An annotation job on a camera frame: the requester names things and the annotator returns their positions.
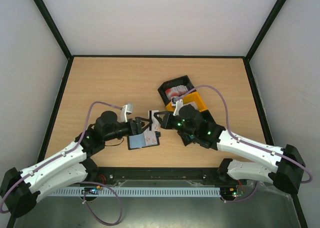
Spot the red dotted card stack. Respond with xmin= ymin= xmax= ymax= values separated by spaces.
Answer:
xmin=165 ymin=85 xmax=188 ymax=100

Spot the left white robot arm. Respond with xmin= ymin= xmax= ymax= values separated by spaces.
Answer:
xmin=0 ymin=111 xmax=152 ymax=218

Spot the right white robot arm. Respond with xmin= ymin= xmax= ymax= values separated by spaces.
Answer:
xmin=153 ymin=104 xmax=306 ymax=195

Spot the white patterned card stack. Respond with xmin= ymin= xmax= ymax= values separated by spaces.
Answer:
xmin=187 ymin=101 xmax=198 ymax=110

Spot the black leather card holder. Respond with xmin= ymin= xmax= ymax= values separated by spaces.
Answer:
xmin=127 ymin=131 xmax=161 ymax=150

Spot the black aluminium frame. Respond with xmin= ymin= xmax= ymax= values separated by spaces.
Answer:
xmin=5 ymin=0 xmax=308 ymax=228

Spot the black bin with teal cards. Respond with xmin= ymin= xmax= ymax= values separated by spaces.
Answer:
xmin=180 ymin=112 xmax=226 ymax=151

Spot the light blue cable duct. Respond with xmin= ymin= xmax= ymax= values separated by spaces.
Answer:
xmin=50 ymin=186 xmax=221 ymax=198

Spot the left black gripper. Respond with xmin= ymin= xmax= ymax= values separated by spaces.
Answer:
xmin=104 ymin=117 xmax=153 ymax=142

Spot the yellow bin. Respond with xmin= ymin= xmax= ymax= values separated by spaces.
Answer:
xmin=166 ymin=91 xmax=209 ymax=114

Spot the black bin with red cards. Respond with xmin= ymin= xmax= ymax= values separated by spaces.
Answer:
xmin=157 ymin=75 xmax=194 ymax=106

